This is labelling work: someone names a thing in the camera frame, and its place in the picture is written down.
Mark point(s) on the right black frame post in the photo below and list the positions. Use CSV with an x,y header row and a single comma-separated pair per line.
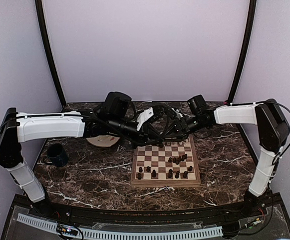
x,y
244,50

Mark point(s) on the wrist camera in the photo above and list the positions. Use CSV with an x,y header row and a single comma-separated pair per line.
x,y
176,114
143,117

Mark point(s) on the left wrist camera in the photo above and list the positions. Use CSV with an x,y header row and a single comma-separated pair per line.
x,y
143,117

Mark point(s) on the black front rail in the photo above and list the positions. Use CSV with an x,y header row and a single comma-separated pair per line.
x,y
84,215

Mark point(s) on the white slotted cable duct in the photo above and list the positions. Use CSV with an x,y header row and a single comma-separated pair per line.
x,y
103,231

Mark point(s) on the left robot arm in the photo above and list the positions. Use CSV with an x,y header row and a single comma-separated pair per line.
x,y
19,127

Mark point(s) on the left black frame post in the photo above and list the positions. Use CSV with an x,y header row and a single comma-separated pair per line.
x,y
48,51

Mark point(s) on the dark chess piece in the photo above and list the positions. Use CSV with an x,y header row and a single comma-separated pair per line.
x,y
153,174
139,176

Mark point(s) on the black frame post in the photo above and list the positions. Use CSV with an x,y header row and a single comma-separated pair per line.
x,y
48,51
244,50

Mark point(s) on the wooden chess board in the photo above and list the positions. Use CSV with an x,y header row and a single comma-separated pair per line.
x,y
175,163

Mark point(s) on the cream decorated ceramic plate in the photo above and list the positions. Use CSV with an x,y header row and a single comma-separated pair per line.
x,y
103,141

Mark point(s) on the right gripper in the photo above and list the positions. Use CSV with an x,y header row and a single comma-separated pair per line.
x,y
181,129

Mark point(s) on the dark blue mug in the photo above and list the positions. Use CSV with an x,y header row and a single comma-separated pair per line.
x,y
56,155

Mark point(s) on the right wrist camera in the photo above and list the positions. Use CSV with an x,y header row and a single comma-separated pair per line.
x,y
176,114

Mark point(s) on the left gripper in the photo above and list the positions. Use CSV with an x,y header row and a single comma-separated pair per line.
x,y
148,131

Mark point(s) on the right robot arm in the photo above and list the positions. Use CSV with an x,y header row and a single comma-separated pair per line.
x,y
273,131

